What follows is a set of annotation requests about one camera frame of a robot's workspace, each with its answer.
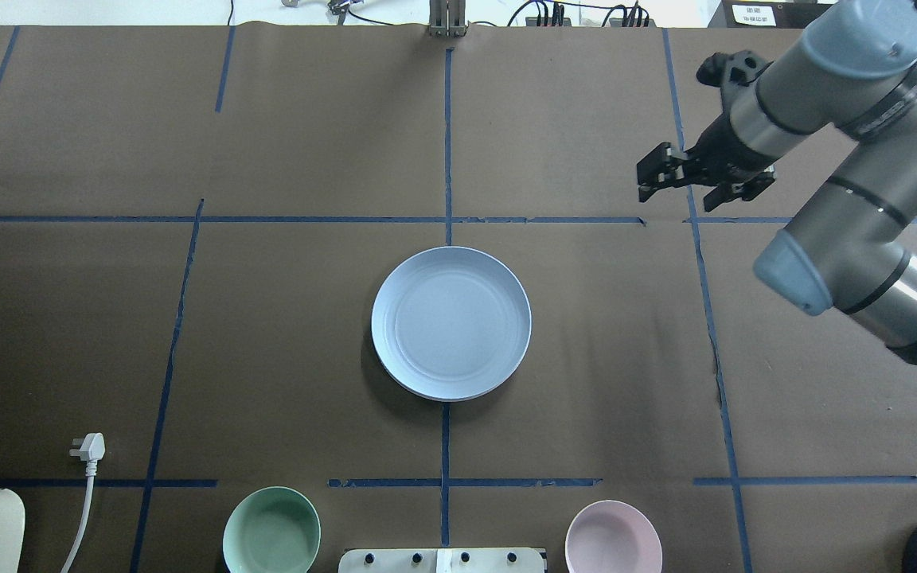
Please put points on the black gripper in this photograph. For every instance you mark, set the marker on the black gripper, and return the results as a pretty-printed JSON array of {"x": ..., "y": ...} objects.
[{"x": 718, "y": 146}]

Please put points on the light blue plate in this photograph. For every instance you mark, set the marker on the light blue plate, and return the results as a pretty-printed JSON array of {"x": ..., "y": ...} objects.
[{"x": 451, "y": 323}]

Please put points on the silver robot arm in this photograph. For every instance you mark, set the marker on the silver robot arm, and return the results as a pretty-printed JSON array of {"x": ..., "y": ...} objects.
[{"x": 853, "y": 68}]

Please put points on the black box with white label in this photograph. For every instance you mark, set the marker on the black box with white label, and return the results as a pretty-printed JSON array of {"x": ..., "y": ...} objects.
[{"x": 766, "y": 14}]

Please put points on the pink bowl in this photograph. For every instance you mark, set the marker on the pink bowl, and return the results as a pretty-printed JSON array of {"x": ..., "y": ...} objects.
[{"x": 611, "y": 536}]

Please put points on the green bowl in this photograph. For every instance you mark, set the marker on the green bowl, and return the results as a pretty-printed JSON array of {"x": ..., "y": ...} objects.
[{"x": 275, "y": 529}]

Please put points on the aluminium frame post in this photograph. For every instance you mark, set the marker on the aluminium frame post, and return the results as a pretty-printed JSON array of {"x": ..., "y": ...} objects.
[{"x": 447, "y": 18}]

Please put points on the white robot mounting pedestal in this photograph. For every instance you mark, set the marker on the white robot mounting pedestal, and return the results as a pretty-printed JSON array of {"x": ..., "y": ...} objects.
[{"x": 505, "y": 559}]

